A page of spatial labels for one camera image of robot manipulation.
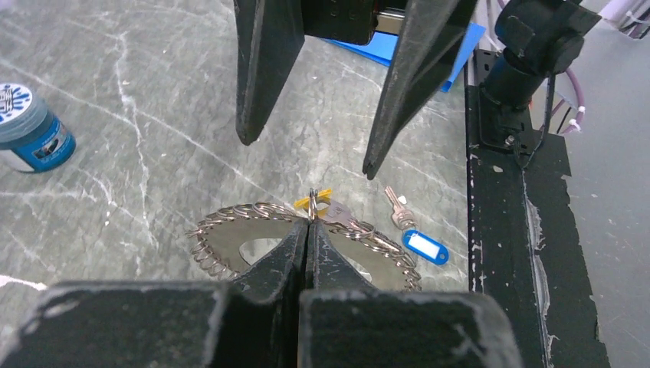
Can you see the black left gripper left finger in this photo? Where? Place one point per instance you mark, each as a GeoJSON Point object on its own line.
{"type": "Point", "coordinates": [251, 321]}

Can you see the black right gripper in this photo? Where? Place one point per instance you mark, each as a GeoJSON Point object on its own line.
{"type": "Point", "coordinates": [270, 35]}

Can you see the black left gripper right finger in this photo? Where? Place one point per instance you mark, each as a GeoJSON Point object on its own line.
{"type": "Point", "coordinates": [346, 322]}

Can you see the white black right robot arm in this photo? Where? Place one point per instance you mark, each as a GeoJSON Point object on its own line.
{"type": "Point", "coordinates": [541, 39]}

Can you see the blue round jar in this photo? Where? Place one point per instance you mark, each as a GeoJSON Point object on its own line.
{"type": "Point", "coordinates": [33, 139]}

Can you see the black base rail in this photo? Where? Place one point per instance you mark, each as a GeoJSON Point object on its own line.
{"type": "Point", "coordinates": [523, 246]}

